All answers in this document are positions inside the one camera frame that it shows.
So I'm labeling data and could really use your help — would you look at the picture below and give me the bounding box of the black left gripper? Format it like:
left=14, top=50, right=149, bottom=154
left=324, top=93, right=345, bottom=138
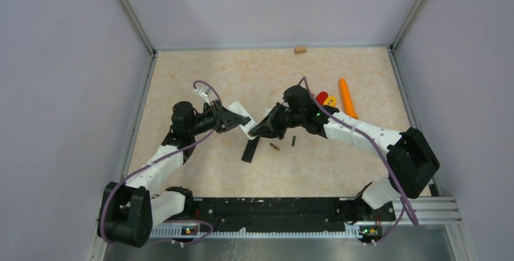
left=189, top=99, right=247, bottom=136

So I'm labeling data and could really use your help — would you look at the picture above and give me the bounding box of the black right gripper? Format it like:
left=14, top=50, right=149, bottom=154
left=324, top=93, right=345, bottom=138
left=251, top=102, right=304, bottom=140

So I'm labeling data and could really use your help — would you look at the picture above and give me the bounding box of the white remote control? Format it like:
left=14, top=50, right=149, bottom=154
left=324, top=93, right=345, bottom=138
left=227, top=101, right=257, bottom=140

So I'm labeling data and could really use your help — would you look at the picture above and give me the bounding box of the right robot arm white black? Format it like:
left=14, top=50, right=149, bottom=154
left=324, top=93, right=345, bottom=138
left=248, top=85, right=440, bottom=220

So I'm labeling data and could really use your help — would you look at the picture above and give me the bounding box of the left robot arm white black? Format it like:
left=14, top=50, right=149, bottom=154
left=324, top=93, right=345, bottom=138
left=97, top=100, right=256, bottom=248

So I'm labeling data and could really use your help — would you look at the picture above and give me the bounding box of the black remote control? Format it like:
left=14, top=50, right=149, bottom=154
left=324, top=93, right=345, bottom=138
left=241, top=137, right=260, bottom=163

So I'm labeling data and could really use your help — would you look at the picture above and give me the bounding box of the brown gold AAA battery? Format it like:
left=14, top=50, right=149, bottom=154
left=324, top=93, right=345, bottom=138
left=269, top=143, right=280, bottom=151

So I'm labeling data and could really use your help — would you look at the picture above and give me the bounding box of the red yellow toy piece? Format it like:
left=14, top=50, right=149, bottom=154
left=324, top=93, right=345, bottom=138
left=316, top=91, right=337, bottom=107

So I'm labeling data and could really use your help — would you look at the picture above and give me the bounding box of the small wooden block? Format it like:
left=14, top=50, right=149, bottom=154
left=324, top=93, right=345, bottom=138
left=293, top=46, right=307, bottom=55

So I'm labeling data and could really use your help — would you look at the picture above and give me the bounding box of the orange toy carrot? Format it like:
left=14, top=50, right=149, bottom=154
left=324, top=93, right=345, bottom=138
left=338, top=78, right=359, bottom=119

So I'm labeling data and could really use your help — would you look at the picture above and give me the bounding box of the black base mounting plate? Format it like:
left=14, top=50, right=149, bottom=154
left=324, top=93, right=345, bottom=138
left=172, top=197, right=396, bottom=233

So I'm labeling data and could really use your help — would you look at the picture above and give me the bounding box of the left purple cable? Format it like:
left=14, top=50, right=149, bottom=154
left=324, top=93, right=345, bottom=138
left=99, top=80, right=224, bottom=245

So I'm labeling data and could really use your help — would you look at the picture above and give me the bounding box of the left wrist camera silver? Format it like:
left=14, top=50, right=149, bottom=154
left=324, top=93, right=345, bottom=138
left=196, top=85, right=211, bottom=104

